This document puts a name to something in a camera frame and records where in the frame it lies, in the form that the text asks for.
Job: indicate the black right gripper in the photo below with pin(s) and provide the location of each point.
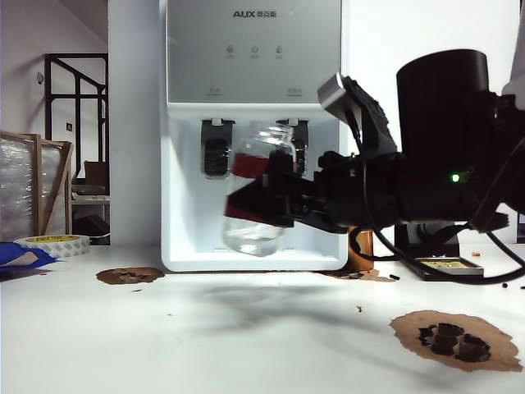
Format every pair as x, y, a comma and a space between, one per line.
340, 193

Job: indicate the clear bottle two red belts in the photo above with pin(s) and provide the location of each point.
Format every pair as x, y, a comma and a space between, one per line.
252, 238

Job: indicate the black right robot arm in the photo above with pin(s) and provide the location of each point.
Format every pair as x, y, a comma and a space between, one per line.
435, 123

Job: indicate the grey dispenser paddle lever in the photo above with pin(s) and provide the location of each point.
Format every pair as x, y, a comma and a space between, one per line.
302, 135
216, 156

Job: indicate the white AUX water dispenser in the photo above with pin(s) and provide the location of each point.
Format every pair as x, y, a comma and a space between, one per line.
254, 61

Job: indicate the copper cylinder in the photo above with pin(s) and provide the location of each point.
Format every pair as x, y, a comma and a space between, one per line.
363, 250

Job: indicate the small black spacer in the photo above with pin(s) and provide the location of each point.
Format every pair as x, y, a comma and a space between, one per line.
392, 278

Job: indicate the brown cardboard box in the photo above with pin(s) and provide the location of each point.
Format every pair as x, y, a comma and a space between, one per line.
96, 174

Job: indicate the black soldering iron stand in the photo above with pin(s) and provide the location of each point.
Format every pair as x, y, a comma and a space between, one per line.
447, 267

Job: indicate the white double-sided tape roll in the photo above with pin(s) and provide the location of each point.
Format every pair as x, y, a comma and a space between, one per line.
57, 245

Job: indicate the blue cloth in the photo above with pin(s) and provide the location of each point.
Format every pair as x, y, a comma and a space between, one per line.
20, 254

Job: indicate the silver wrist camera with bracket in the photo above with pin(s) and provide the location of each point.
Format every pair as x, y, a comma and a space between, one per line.
334, 94

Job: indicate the black metal shelf frame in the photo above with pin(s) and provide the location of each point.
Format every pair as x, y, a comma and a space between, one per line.
78, 94

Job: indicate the wooden frame with plastic wrap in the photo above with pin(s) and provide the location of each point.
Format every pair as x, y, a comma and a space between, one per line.
39, 189

